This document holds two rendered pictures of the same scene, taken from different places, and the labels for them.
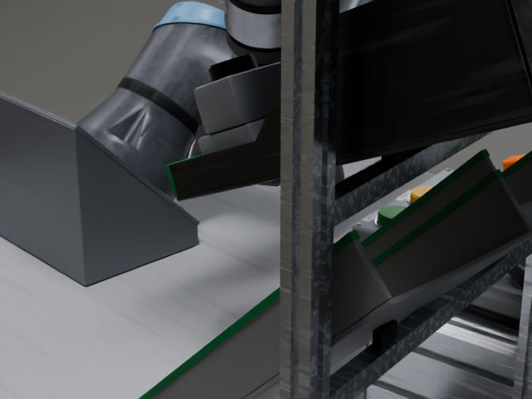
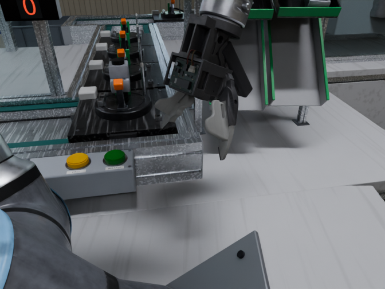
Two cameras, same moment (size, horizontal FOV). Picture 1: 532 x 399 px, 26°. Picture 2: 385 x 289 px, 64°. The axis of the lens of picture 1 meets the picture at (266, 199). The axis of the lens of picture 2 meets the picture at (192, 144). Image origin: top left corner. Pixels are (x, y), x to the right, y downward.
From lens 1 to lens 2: 143 cm
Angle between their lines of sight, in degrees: 111
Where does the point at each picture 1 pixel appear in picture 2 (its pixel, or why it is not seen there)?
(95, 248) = not seen: outside the picture
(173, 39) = (40, 250)
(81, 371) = (291, 243)
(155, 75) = (92, 274)
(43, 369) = (310, 257)
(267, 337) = (318, 36)
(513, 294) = (156, 111)
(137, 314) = not seen: hidden behind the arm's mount
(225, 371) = (321, 57)
